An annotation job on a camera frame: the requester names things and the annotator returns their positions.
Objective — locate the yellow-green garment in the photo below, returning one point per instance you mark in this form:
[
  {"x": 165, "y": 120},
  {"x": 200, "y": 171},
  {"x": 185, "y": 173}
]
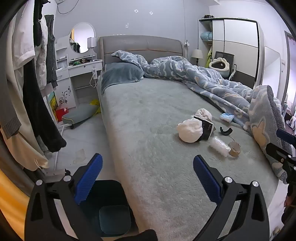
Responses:
[{"x": 209, "y": 55}]

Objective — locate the white puffer jacket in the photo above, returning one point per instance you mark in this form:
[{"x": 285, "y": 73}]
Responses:
[{"x": 42, "y": 60}]

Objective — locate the round vanity mirror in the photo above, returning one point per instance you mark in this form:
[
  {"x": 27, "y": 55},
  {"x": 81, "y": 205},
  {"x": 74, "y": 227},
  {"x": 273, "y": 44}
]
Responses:
[{"x": 81, "y": 38}]

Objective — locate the black mesh chair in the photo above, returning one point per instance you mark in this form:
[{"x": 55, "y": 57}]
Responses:
[{"x": 225, "y": 55}]

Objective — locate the white fleece cloth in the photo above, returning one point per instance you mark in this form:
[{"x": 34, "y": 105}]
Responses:
[
  {"x": 202, "y": 114},
  {"x": 189, "y": 132}
]

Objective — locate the grey bed with padded headboard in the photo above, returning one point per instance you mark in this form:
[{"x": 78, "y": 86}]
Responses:
[{"x": 161, "y": 115}]

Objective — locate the light blue cushion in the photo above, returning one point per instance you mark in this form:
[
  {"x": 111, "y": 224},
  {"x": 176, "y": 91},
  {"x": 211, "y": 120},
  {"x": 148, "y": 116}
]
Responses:
[{"x": 205, "y": 36}]

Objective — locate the clear plastic wrapper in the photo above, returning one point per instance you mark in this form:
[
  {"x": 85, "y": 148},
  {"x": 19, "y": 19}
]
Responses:
[{"x": 79, "y": 156}]

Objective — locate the black fleece garment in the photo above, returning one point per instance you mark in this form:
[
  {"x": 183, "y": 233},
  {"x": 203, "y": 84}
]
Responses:
[{"x": 41, "y": 115}]

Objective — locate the beige bedside lamp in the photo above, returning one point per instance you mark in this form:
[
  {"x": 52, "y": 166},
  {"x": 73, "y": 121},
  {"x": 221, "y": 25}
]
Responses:
[{"x": 197, "y": 53}]

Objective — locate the white cylinder shade lamp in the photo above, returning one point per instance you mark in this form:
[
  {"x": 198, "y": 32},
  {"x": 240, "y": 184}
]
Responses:
[{"x": 91, "y": 42}]

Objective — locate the blue cloud-patterned blanket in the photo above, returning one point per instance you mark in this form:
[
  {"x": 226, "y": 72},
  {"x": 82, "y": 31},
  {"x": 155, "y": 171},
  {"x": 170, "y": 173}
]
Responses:
[{"x": 208, "y": 76}]

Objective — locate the brown cardboard tape core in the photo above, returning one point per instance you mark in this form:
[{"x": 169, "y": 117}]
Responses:
[{"x": 238, "y": 151}]

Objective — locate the grey-blue fleece pillow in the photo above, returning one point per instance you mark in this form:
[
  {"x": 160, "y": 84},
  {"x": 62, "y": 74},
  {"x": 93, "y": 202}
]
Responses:
[{"x": 122, "y": 74}]

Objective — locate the grey cushioned stool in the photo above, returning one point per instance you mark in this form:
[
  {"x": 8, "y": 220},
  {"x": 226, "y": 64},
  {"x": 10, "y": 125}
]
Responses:
[{"x": 78, "y": 114}]

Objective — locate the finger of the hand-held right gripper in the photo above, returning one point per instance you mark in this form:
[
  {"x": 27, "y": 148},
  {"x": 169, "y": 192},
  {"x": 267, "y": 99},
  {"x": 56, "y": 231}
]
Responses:
[
  {"x": 278, "y": 151},
  {"x": 286, "y": 137}
]

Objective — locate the white packet with black print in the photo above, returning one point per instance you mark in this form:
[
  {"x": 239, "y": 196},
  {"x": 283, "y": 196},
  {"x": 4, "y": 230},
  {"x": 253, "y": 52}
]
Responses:
[{"x": 208, "y": 129}]

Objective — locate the blue and white tissue packet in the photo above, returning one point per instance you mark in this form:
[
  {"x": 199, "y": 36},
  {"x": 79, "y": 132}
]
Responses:
[{"x": 226, "y": 117}]

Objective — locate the dark grey knit cardigan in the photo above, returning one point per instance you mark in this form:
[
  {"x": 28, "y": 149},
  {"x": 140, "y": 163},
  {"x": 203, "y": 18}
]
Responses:
[{"x": 51, "y": 58}]

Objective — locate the beige coat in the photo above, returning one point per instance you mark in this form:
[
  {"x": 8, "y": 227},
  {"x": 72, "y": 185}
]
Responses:
[{"x": 25, "y": 143}]

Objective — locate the wall socket with plug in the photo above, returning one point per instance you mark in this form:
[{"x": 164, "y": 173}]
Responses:
[{"x": 186, "y": 43}]

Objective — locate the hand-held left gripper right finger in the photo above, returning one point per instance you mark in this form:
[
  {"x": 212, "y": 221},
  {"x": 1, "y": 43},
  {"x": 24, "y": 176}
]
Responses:
[{"x": 205, "y": 180}]

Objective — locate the colourful landscape picture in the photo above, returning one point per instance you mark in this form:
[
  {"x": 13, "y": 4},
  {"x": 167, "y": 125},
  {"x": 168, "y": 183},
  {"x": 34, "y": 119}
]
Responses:
[{"x": 53, "y": 105}]

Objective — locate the white shirt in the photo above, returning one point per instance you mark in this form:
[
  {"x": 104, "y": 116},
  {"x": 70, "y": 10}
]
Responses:
[{"x": 23, "y": 34}]

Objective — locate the white and black wardrobe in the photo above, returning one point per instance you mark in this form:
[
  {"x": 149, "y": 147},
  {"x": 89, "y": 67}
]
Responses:
[{"x": 240, "y": 46}]

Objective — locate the white power strip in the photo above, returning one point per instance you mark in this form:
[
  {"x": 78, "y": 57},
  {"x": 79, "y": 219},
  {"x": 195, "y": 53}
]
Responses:
[{"x": 94, "y": 72}]

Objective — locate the yellow plastic bag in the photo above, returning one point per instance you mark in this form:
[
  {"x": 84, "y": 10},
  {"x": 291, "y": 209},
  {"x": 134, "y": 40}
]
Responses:
[{"x": 95, "y": 103}]

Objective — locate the green cloth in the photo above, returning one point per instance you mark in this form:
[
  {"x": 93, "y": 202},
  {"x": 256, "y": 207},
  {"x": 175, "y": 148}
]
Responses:
[{"x": 77, "y": 62}]

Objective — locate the black curved plastic piece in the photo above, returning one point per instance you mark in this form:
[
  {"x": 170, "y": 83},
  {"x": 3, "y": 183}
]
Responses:
[{"x": 223, "y": 132}]

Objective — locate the cream plush pet bed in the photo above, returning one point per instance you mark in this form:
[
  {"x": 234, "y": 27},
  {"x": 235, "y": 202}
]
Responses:
[{"x": 218, "y": 66}]

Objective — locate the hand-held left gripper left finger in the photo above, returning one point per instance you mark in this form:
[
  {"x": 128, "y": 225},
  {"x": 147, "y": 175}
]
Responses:
[{"x": 90, "y": 178}]

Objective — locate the dark teal trash bin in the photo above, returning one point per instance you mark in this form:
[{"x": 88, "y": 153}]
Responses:
[{"x": 108, "y": 197}]

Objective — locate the brown-grey knit sweater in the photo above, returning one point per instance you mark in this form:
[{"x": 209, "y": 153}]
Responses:
[{"x": 9, "y": 115}]

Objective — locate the white vanity desk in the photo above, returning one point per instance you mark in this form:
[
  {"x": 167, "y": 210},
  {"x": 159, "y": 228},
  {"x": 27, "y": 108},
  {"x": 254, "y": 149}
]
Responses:
[{"x": 78, "y": 71}]

